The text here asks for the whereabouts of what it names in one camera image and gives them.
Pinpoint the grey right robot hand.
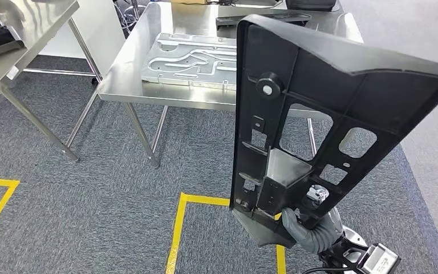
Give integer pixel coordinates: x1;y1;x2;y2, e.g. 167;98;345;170
281;184;343;251

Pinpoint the black plastic license plate bracket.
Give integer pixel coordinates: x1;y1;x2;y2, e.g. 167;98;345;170
216;12;313;39
229;14;438;248

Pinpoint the stainless steel workbench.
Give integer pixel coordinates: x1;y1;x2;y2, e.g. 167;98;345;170
97;2;365;169

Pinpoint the aluminium fixture plate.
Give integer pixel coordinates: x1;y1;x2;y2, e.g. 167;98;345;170
141;32;240;91

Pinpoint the black stool with chrome base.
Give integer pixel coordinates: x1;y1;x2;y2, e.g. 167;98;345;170
113;0;147;37

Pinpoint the white desk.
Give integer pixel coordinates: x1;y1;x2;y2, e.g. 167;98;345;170
39;0;127;76

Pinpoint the stainless steel table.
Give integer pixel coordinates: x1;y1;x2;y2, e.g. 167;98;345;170
0;0;104;164

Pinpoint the black device with yellow label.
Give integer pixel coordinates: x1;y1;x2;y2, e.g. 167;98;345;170
0;13;26;61

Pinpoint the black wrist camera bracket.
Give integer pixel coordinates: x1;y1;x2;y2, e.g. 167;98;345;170
318;235;373;274

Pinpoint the black camera cable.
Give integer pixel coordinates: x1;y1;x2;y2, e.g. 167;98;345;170
300;266;352;274

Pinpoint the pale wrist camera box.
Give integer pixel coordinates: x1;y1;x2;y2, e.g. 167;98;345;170
356;244;402;274

